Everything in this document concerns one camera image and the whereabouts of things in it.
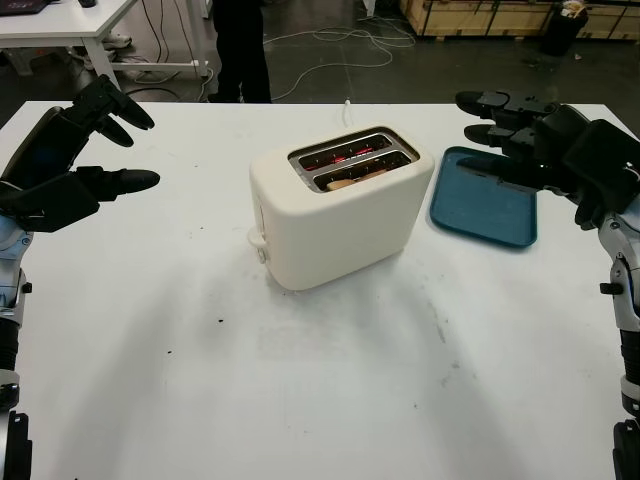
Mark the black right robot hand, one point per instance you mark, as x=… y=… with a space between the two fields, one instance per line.
x=595 y=160

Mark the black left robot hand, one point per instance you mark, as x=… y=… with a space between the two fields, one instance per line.
x=45 y=150

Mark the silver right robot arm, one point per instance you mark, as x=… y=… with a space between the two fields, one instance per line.
x=625 y=250

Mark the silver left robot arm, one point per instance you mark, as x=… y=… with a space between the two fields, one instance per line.
x=10 y=260

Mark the person in beige jacket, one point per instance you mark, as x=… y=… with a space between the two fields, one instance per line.
x=240 y=50

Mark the toast slice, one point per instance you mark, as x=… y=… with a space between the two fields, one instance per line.
x=342 y=183

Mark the cream two-slot toaster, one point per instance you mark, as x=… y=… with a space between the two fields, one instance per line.
x=340 y=225

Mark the blue plastic tray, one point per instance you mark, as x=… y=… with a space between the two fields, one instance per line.
x=480 y=215

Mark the black trash bin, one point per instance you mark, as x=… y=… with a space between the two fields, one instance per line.
x=560 y=35

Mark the white office desk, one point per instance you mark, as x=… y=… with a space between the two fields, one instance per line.
x=50 y=20

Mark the white sneaker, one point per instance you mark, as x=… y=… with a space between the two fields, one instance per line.
x=117 y=41

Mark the black laptop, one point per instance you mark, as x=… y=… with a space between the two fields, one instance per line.
x=20 y=5

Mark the wooden crate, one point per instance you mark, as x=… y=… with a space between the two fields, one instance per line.
x=475 y=20

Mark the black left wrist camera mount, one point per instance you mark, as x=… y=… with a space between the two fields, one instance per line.
x=20 y=215

